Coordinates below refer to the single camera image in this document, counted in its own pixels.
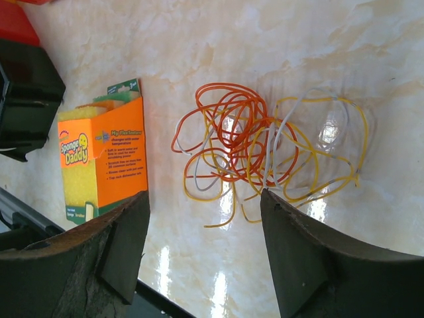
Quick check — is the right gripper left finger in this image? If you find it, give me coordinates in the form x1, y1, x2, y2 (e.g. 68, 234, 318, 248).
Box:
1, 191, 150, 317

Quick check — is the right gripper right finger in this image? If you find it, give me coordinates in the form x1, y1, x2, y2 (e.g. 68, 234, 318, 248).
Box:
260, 189, 423, 317

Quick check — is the yellow cable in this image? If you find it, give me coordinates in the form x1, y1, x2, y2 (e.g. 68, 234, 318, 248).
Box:
184, 95, 369, 229

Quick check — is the white cable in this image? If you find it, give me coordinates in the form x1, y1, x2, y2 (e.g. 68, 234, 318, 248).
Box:
175, 87, 358, 193

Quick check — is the orange cable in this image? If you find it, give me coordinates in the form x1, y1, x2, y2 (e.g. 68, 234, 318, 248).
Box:
170, 81, 301, 183

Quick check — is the sponge daddy package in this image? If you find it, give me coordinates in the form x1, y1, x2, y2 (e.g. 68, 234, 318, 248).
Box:
58, 78, 148, 225

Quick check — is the black plastic bin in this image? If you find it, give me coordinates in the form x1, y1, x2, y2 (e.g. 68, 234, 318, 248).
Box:
1, 39, 66, 162

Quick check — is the red plastic bin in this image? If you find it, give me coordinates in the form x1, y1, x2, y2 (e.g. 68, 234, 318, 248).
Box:
0, 1, 40, 46

